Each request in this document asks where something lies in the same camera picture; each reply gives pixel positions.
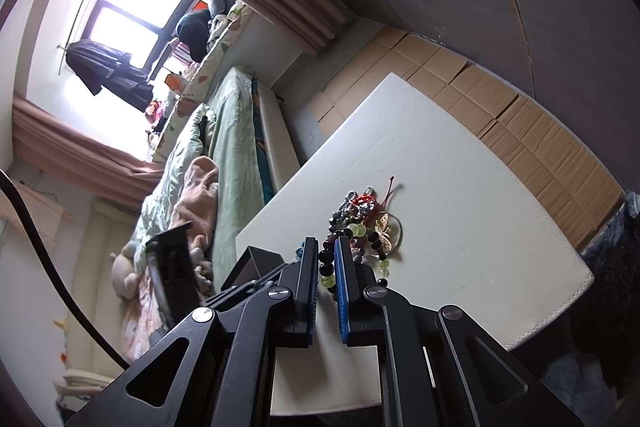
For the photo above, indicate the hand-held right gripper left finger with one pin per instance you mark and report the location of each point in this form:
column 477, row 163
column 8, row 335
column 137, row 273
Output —
column 311, row 292

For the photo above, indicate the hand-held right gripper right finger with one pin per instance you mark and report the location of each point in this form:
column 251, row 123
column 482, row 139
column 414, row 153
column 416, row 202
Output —
column 343, row 292

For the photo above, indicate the black cardboard box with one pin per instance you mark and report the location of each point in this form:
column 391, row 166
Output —
column 250, row 269

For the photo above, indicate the beige plush toy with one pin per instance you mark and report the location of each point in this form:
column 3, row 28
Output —
column 125, row 272

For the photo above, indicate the pink floral blanket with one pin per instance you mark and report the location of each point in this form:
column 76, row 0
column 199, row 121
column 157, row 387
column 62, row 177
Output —
column 197, row 197

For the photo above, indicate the cream padded headboard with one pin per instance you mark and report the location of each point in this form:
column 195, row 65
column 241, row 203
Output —
column 95, row 257

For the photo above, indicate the light green quilt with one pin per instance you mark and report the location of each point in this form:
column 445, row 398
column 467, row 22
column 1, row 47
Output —
column 170, row 187

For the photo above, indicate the white low table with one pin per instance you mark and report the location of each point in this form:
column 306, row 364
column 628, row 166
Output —
column 450, row 207

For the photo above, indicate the green mattress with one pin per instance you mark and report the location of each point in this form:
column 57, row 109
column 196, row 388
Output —
column 235, row 142

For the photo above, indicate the cream bed base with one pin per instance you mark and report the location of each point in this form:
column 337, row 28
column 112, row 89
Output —
column 277, row 142

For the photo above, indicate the pink plush toy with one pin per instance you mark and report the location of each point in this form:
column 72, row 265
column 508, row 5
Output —
column 154, row 109

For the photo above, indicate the orange plush toy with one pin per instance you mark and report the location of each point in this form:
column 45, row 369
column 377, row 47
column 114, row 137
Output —
column 174, row 82

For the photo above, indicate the leaf print window seat cushion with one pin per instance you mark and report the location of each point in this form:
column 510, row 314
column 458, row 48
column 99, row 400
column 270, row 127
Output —
column 200, row 77

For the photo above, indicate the hanging dark clothes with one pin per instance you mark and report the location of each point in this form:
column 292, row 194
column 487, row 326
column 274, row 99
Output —
column 110, row 67

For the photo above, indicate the black bag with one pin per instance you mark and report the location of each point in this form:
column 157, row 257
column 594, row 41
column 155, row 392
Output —
column 192, row 32

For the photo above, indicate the white patterned cloth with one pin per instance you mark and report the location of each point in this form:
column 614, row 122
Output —
column 219, row 27

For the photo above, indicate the flattened cardboard sheets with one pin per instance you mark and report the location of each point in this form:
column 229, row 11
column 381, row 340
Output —
column 550, row 147

